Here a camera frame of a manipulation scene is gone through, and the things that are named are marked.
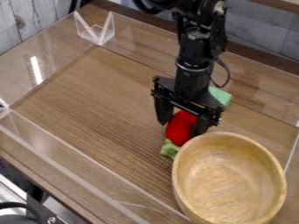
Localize black cable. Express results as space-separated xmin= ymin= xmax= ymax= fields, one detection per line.
xmin=208 ymin=57 xmax=231 ymax=89

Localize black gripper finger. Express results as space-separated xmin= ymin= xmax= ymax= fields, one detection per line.
xmin=153 ymin=97 xmax=173 ymax=125
xmin=190 ymin=116 xmax=212 ymax=137

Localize red plush strawberry green leaves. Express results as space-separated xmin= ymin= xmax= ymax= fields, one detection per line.
xmin=160 ymin=110 xmax=196 ymax=158

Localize wooden bowl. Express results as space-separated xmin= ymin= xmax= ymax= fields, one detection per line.
xmin=172 ymin=131 xmax=287 ymax=224

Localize black metal stand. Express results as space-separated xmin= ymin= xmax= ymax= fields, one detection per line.
xmin=0 ymin=158 xmax=62 ymax=224

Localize clear acrylic corner bracket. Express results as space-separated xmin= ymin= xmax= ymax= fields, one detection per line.
xmin=73 ymin=11 xmax=116 ymax=46

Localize clear acrylic front wall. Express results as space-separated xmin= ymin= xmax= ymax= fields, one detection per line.
xmin=0 ymin=107 xmax=192 ymax=224

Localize green rectangular block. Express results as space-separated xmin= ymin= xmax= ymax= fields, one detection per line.
xmin=209 ymin=87 xmax=232 ymax=107

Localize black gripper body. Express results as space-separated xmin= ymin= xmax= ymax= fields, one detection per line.
xmin=150 ymin=76 xmax=225 ymax=126

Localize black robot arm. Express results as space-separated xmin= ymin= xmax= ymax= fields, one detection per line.
xmin=132 ymin=0 xmax=227 ymax=137

